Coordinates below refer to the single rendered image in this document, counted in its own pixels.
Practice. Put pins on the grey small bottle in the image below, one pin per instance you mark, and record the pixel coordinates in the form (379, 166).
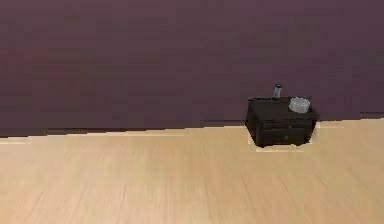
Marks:
(276, 91)

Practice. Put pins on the black bedside drawer cabinet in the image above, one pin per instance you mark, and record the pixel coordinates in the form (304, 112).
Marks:
(280, 128)

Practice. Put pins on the grey round bowl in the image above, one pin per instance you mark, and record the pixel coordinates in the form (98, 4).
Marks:
(299, 105)

